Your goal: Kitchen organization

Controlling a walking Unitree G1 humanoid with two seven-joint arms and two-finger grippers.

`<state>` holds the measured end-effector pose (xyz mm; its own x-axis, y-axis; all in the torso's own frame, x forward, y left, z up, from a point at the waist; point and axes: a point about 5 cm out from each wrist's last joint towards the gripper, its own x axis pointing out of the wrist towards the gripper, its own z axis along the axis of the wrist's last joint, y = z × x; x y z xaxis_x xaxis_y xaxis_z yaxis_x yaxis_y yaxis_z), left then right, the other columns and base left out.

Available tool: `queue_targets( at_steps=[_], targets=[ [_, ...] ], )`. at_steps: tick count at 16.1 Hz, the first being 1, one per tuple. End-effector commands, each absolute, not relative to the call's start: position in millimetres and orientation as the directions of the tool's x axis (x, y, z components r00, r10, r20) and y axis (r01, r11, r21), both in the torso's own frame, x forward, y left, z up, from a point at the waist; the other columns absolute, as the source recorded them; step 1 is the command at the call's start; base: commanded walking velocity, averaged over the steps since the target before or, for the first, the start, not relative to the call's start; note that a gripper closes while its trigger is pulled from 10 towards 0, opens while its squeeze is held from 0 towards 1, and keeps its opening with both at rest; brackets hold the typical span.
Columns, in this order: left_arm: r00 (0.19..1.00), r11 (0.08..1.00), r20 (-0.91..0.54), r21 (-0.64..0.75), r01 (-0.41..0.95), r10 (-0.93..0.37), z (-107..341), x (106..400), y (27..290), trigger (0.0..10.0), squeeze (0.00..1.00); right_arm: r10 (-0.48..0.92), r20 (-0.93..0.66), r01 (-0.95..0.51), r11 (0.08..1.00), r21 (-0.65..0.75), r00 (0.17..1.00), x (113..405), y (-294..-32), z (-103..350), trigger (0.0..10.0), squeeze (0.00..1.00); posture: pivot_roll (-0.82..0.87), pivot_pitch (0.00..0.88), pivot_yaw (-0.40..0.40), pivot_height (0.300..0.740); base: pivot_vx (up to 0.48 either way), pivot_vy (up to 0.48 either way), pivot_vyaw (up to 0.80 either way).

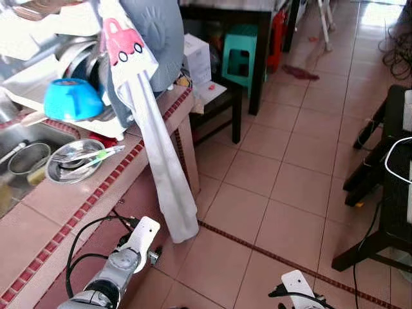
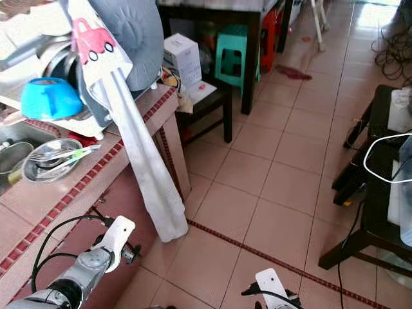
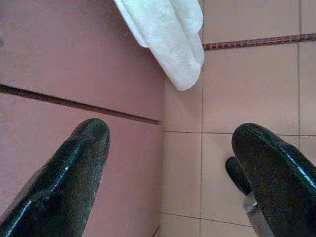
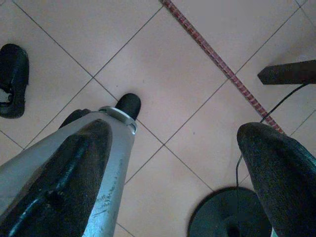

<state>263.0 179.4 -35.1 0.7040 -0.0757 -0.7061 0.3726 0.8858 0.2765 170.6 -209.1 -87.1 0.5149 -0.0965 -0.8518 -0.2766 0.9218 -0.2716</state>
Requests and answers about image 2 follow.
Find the shallow steel bowl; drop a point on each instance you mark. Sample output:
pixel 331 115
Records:
pixel 33 175

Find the steel fork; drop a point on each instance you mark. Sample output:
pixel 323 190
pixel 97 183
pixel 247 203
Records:
pixel 48 155

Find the white cloth red car print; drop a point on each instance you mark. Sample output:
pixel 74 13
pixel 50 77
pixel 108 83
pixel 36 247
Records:
pixel 141 148

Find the black stand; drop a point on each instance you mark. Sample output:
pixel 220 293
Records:
pixel 376 219

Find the steel pot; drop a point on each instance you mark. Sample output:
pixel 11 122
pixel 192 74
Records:
pixel 14 158

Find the white dish rack tray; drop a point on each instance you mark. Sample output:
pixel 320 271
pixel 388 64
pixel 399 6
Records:
pixel 38 125

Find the stainless steel sink basin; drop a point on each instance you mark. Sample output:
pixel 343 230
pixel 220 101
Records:
pixel 16 132

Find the blue plastic bowl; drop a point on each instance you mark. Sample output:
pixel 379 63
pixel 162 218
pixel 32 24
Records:
pixel 51 100

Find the dark wooden bench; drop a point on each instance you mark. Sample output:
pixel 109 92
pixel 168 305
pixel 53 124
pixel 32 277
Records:
pixel 225 106

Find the white cardboard box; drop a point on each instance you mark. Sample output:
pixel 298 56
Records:
pixel 183 59

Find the stacked steel pots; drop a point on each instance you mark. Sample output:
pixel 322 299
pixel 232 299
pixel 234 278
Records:
pixel 61 61

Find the dark wooden table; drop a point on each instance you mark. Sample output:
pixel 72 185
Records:
pixel 250 77

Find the dark red floor cloth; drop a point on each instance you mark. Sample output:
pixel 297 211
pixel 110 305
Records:
pixel 293 72

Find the teal plastic stool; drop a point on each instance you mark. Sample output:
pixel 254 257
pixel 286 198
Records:
pixel 232 42

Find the white block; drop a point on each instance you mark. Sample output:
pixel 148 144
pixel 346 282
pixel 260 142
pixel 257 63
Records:
pixel 400 109

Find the red plastic stool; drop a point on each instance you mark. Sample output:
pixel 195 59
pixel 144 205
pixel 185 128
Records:
pixel 269 35

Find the white chair leg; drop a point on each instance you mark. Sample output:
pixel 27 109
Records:
pixel 317 26

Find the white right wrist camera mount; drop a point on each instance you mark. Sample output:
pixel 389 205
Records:
pixel 270 286

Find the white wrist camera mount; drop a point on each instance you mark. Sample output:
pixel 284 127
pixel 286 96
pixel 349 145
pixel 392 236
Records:
pixel 119 235
pixel 270 286

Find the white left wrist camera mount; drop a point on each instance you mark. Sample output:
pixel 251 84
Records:
pixel 119 235

